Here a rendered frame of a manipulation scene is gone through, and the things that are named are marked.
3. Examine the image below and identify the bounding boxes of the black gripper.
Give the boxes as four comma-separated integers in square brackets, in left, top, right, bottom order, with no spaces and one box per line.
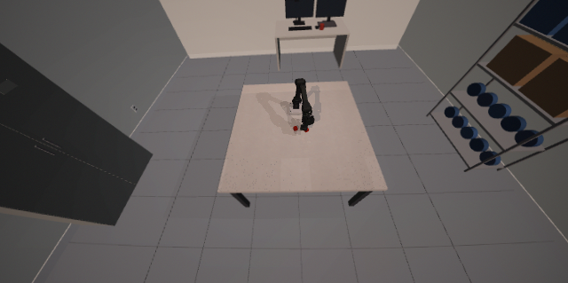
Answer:
[300,117,308,130]

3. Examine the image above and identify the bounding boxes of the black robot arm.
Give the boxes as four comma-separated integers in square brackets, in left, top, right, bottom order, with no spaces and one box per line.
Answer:
[292,78,315,125]

